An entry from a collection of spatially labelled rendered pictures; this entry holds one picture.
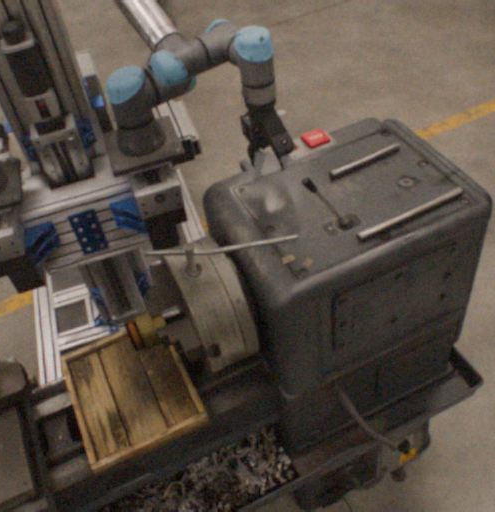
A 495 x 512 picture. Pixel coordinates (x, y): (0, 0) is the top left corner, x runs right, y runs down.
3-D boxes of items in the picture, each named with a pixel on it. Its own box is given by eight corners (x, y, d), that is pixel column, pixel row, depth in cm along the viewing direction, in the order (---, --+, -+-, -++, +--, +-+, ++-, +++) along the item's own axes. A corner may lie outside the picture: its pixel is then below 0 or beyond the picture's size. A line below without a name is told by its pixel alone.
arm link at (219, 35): (186, 28, 129) (212, 45, 122) (229, 11, 132) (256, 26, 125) (192, 61, 134) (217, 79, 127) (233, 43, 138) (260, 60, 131)
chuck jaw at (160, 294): (190, 296, 147) (172, 251, 145) (193, 299, 143) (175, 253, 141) (148, 313, 145) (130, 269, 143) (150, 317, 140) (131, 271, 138)
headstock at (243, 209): (381, 208, 193) (387, 105, 165) (479, 307, 162) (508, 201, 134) (215, 278, 181) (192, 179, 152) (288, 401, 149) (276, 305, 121)
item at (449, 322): (371, 355, 256) (381, 207, 193) (440, 446, 225) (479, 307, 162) (246, 416, 243) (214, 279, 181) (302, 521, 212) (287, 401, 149)
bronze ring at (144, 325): (154, 297, 143) (119, 312, 141) (167, 324, 137) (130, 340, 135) (163, 320, 150) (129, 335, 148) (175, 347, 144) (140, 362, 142)
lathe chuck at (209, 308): (201, 288, 168) (185, 215, 143) (249, 379, 150) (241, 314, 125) (172, 300, 166) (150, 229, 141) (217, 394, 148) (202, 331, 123)
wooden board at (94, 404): (163, 322, 171) (160, 314, 168) (210, 423, 148) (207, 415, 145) (63, 365, 165) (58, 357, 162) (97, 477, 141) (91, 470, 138)
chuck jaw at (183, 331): (198, 309, 142) (216, 340, 133) (202, 323, 145) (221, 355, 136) (155, 327, 139) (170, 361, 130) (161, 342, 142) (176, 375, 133)
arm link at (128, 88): (108, 114, 178) (95, 74, 168) (147, 97, 182) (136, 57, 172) (124, 131, 170) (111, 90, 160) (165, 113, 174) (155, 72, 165)
